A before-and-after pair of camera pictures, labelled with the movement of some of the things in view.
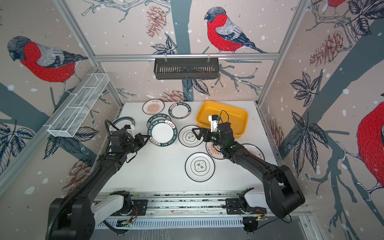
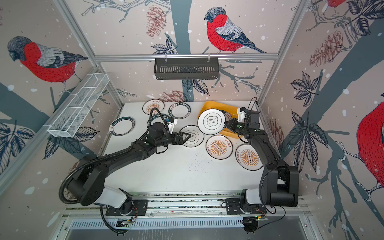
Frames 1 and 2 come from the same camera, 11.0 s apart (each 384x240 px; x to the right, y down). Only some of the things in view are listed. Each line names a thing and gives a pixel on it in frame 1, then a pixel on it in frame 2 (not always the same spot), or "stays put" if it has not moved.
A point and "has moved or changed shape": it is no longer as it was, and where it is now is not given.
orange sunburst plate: (214, 150) stays put
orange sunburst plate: (153, 106) stays put
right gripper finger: (201, 131) to (229, 122)
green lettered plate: (157, 117) stays put
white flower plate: (187, 137) stays put
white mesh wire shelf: (78, 105) stays put
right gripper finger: (198, 132) to (234, 129)
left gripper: (139, 137) to (180, 140)
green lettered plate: (162, 132) has moved or changed shape
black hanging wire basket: (174, 68) stays put
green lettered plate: (179, 110) stays put
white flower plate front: (199, 167) to (211, 121)
